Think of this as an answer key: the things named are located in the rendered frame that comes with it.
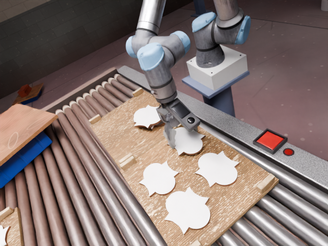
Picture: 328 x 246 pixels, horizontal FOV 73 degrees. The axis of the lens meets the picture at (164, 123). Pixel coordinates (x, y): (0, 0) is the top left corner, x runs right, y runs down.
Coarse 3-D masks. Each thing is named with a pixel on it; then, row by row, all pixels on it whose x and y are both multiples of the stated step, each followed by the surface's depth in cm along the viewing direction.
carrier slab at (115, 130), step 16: (144, 96) 119; (112, 112) 117; (128, 112) 112; (96, 128) 110; (112, 128) 106; (128, 128) 102; (144, 128) 98; (160, 128) 95; (112, 144) 97; (128, 144) 94; (144, 144) 91
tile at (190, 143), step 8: (176, 128) 86; (184, 128) 85; (176, 136) 83; (184, 136) 82; (192, 136) 81; (200, 136) 80; (168, 144) 81; (176, 144) 80; (184, 144) 79; (192, 144) 78; (200, 144) 77; (184, 152) 77; (192, 152) 76
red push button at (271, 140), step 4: (268, 132) 76; (264, 136) 76; (268, 136) 75; (272, 136) 75; (276, 136) 74; (260, 140) 75; (264, 140) 75; (268, 140) 74; (272, 140) 74; (276, 140) 73; (280, 140) 73; (264, 144) 73; (268, 144) 73; (272, 144) 72; (276, 144) 72; (272, 148) 71
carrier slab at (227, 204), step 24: (216, 144) 79; (144, 168) 81; (192, 168) 74; (240, 168) 69; (144, 192) 73; (216, 192) 66; (240, 192) 63; (264, 192) 61; (216, 216) 60; (240, 216) 59; (168, 240) 60; (192, 240) 58
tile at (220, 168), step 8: (200, 160) 75; (208, 160) 74; (216, 160) 73; (224, 160) 72; (200, 168) 72; (208, 168) 71; (216, 168) 70; (224, 168) 70; (232, 168) 69; (208, 176) 69; (216, 176) 68; (224, 176) 68; (232, 176) 67; (224, 184) 66
